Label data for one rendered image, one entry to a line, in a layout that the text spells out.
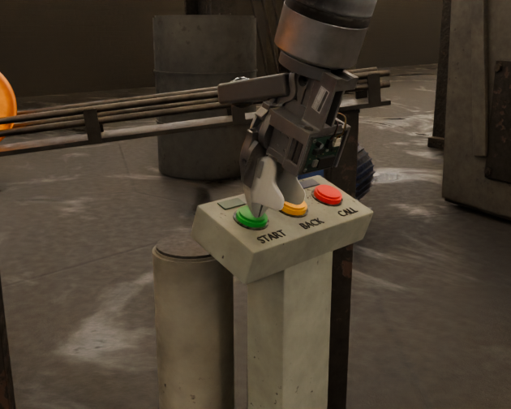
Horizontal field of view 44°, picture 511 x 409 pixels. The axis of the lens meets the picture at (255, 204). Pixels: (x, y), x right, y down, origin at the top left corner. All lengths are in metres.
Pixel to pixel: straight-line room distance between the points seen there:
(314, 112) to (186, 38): 2.81
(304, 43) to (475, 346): 1.33
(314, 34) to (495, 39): 2.31
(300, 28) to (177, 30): 2.86
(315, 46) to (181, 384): 0.56
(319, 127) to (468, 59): 2.36
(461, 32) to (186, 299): 2.32
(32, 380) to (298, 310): 0.97
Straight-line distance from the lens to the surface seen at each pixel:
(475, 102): 2.95
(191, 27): 3.46
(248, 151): 0.71
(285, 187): 0.77
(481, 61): 2.93
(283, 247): 0.78
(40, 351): 1.83
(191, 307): 0.93
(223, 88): 0.77
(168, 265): 0.92
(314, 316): 0.89
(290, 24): 0.66
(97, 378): 1.67
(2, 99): 1.14
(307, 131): 0.67
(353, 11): 0.65
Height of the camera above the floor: 0.84
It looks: 16 degrees down
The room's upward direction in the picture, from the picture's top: straight up
